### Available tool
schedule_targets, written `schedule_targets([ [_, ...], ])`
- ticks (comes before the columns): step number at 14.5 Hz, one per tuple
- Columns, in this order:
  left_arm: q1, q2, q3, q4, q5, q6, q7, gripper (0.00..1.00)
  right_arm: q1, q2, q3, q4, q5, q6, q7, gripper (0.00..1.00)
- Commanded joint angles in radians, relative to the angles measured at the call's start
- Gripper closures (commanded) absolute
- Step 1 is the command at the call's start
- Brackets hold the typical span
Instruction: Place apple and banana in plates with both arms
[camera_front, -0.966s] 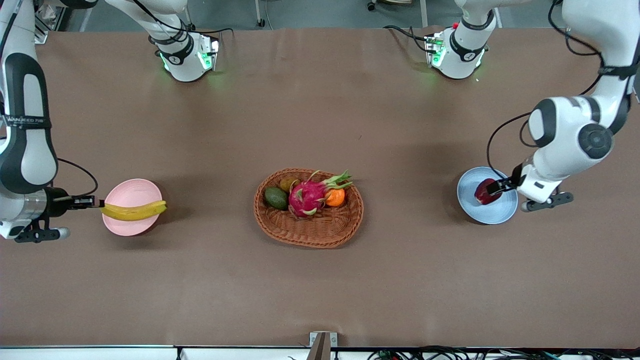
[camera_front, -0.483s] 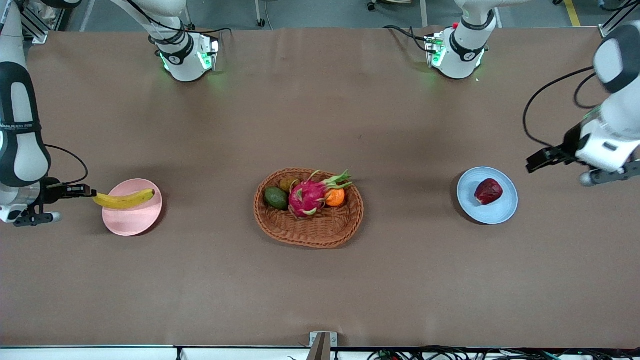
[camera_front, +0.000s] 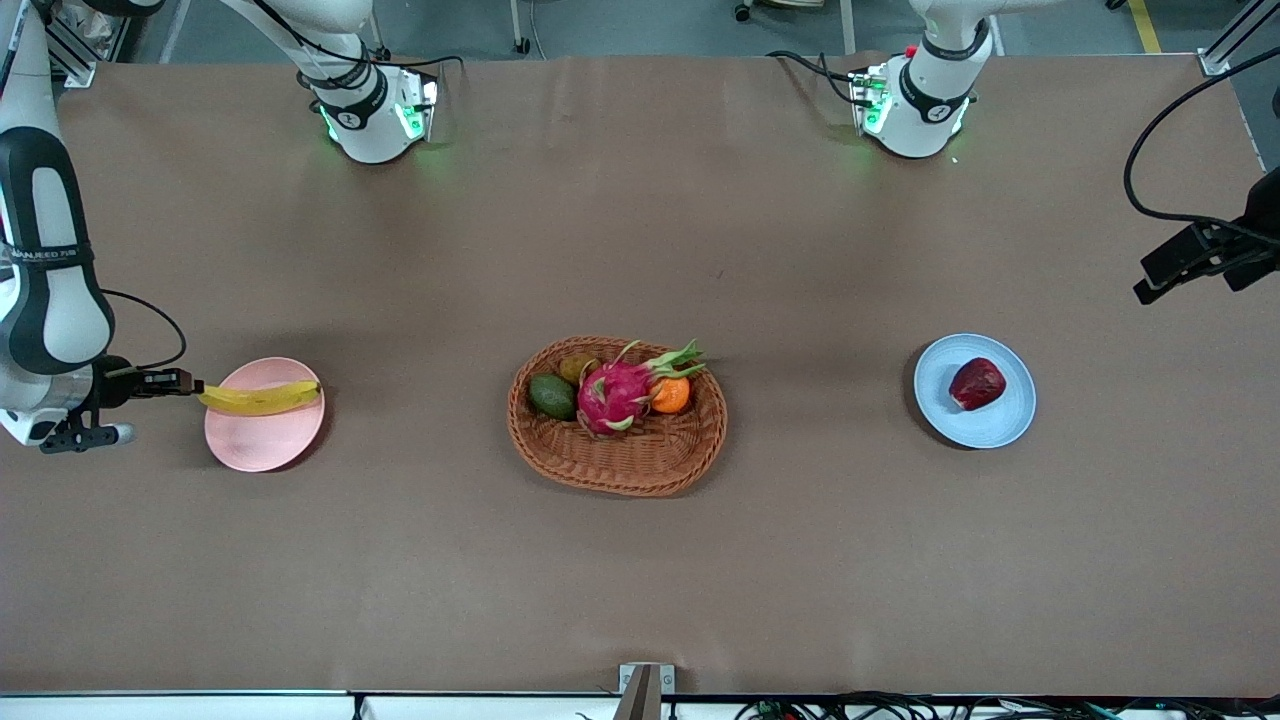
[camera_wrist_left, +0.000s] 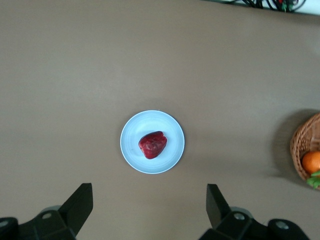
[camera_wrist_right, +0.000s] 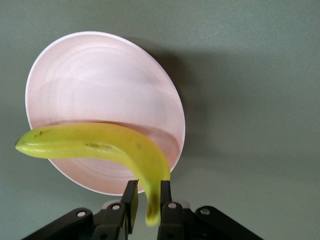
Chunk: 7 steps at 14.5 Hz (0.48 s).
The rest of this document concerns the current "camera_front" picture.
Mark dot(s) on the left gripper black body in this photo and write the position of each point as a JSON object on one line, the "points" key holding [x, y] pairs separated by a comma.
{"points": [[1262, 232]]}

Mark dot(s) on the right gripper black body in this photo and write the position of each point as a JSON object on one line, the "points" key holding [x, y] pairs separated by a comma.
{"points": [[117, 384]]}

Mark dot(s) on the yellow banana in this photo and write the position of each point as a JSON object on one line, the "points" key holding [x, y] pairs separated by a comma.
{"points": [[260, 400]]}

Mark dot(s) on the dark red apple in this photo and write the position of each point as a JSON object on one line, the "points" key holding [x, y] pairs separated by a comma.
{"points": [[978, 384]]}

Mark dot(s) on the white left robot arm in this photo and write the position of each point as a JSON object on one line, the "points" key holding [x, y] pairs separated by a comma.
{"points": [[925, 112]]}

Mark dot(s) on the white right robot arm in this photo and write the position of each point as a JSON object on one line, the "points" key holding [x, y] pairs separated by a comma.
{"points": [[365, 135]]}

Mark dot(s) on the pink round plate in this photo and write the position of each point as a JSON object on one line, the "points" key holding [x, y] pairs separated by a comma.
{"points": [[265, 440]]}

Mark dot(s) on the light blue round plate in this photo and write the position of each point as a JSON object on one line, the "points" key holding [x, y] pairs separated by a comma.
{"points": [[975, 430]]}

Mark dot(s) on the dark green avocado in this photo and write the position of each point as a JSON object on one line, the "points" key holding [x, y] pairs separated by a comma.
{"points": [[553, 398]]}

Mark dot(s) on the brown green kiwi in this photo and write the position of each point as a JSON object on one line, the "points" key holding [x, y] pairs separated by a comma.
{"points": [[575, 370]]}

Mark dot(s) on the pink dragon fruit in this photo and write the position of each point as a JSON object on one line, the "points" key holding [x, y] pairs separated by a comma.
{"points": [[612, 395]]}

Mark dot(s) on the brown wicker basket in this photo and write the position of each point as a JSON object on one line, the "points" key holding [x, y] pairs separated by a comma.
{"points": [[620, 460]]}

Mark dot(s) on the orange mandarin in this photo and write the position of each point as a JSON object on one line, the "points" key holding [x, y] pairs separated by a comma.
{"points": [[673, 395]]}

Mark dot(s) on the brown table cover sheet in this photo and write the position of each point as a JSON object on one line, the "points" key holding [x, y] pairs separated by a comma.
{"points": [[640, 580]]}

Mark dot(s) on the aluminium frame post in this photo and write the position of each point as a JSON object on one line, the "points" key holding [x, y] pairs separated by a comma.
{"points": [[1215, 63], [80, 73]]}

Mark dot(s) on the metal bracket with dark post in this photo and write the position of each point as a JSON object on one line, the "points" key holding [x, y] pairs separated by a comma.
{"points": [[640, 695]]}

